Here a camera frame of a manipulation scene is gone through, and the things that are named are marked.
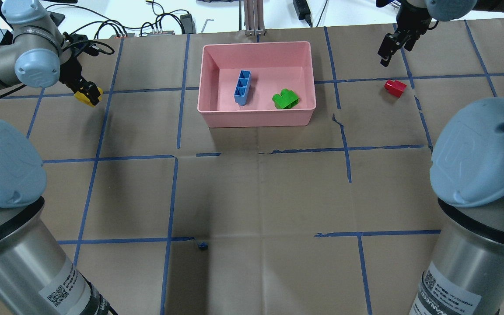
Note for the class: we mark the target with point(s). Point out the pink plastic box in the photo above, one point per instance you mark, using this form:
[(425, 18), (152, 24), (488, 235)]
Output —
[(274, 66)]

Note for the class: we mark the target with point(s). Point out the aluminium frame post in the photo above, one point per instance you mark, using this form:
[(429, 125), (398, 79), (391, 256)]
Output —
[(254, 17)]

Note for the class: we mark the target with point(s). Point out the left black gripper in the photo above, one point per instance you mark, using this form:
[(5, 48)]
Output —
[(71, 71)]

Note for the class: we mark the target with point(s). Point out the blue toy block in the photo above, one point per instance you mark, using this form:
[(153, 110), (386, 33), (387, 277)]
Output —
[(242, 87)]

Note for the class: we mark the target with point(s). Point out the yellow toy block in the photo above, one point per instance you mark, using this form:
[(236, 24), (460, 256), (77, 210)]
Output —
[(86, 100)]

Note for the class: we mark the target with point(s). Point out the red toy block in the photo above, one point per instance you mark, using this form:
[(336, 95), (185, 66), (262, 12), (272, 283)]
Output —
[(395, 87)]

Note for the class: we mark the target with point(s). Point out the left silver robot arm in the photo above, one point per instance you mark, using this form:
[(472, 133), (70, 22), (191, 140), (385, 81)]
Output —
[(36, 276)]

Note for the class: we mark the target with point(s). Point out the black power adapter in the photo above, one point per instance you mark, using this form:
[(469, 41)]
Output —
[(188, 25)]

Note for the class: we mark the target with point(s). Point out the black power brick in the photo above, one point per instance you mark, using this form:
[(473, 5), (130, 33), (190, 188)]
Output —
[(302, 10)]

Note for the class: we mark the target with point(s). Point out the green toy block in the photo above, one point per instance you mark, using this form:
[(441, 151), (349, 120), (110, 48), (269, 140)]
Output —
[(286, 99)]

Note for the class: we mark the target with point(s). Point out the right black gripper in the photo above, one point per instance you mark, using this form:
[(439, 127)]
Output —
[(403, 36)]

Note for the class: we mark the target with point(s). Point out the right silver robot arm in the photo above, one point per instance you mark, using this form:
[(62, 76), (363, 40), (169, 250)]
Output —
[(466, 271)]

